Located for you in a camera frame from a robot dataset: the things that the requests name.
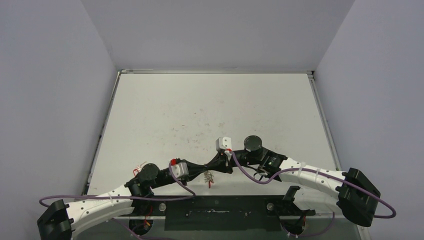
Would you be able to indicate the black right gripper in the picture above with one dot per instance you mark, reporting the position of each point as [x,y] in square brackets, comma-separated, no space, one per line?
[225,162]

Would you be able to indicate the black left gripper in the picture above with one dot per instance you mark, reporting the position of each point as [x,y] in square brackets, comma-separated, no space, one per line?
[194,169]

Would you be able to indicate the silver key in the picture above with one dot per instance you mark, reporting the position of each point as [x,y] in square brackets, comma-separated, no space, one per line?
[139,166]

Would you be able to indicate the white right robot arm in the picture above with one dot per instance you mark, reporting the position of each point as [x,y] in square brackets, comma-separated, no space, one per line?
[349,193]

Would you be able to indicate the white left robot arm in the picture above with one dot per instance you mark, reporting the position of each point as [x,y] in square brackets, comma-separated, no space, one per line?
[63,221]

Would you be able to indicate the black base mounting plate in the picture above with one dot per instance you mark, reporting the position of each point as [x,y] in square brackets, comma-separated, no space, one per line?
[219,213]

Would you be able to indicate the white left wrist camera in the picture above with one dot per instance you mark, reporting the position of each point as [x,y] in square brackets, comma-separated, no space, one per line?
[178,169]

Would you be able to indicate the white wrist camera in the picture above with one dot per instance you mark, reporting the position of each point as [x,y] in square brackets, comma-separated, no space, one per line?
[178,169]
[223,144]

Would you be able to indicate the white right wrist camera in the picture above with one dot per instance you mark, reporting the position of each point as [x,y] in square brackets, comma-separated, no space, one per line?
[223,144]

